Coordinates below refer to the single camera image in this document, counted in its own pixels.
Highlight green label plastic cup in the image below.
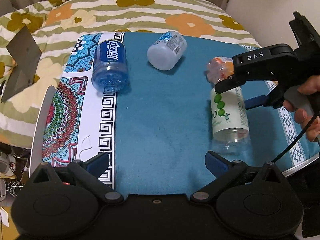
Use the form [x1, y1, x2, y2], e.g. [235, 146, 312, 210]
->
[210, 87, 252, 155]

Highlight orange label crumpled plastic cup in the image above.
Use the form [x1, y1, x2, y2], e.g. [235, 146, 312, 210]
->
[206, 56, 234, 85]

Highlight blue label plastic cup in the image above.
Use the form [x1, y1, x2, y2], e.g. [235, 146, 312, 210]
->
[91, 40, 129, 94]

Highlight person right hand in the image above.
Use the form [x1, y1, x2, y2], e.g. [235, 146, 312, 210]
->
[283, 75, 319, 129]

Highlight teal patterned cloth mat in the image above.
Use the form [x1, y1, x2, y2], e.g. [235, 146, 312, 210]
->
[28, 31, 320, 197]

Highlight grey open laptop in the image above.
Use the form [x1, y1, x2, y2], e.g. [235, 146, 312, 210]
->
[1, 26, 42, 102]

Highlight floral striped bed quilt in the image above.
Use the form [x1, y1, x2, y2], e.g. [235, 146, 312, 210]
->
[1, 0, 258, 148]

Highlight black cable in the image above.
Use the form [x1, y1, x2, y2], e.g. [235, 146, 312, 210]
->
[271, 113, 320, 164]

